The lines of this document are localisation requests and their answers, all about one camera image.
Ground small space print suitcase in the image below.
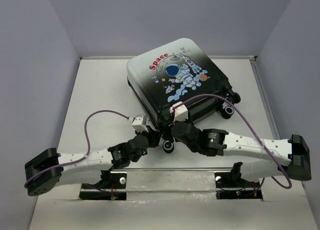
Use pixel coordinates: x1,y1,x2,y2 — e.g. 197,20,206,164
126,38,241,153

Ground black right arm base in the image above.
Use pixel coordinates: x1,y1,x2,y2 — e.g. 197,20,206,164
214,162,263,200

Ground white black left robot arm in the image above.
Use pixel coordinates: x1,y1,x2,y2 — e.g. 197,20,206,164
24,130,162,197

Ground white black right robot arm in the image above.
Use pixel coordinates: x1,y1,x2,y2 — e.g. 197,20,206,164
171,122,312,186

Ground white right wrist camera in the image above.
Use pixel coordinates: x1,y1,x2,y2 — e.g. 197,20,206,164
169,101,189,123

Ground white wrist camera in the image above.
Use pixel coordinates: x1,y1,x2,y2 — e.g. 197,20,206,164
128,115,149,133
169,101,189,123

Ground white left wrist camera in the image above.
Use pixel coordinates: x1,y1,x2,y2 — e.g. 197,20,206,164
128,115,149,133

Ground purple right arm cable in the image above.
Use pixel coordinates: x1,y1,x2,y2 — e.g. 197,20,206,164
172,94,293,190

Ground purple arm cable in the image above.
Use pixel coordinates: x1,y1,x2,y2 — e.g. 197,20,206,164
23,110,132,190
172,94,293,190

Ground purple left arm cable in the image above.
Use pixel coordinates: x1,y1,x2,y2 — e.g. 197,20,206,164
23,110,132,190

